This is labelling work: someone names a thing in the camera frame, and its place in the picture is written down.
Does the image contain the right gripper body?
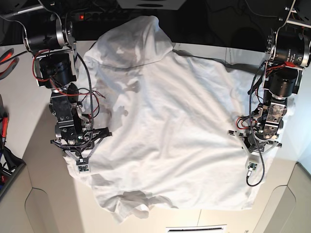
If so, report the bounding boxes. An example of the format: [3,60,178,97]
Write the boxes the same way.
[51,127,112,173]

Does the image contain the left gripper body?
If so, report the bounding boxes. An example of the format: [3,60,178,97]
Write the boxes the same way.
[228,130,282,164]

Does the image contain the white t-shirt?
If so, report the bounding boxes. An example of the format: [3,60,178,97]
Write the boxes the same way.
[65,16,276,222]

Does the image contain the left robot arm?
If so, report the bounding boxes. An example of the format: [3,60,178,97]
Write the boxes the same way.
[228,0,311,171]

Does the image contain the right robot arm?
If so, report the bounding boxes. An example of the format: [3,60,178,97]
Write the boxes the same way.
[0,0,111,173]

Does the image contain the black bin with tools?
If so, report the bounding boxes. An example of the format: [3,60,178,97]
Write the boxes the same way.
[0,147,26,196]

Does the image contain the red grey pliers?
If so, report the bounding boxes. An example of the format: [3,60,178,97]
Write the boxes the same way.
[0,48,19,80]

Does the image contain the black power strip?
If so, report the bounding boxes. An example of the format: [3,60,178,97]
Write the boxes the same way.
[70,11,134,22]

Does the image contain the white device top centre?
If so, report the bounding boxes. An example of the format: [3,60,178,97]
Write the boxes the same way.
[117,0,186,10]

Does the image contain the black braided right cable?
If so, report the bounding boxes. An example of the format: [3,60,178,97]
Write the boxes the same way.
[245,60,266,187]

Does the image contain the black braided cable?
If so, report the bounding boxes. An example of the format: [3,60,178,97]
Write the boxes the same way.
[76,53,94,132]
[245,60,266,187]

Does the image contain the red handled tool left edge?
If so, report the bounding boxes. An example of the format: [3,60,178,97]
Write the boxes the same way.
[0,94,10,156]

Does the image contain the black braided left cable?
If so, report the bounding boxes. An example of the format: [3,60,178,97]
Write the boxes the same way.
[76,53,94,132]

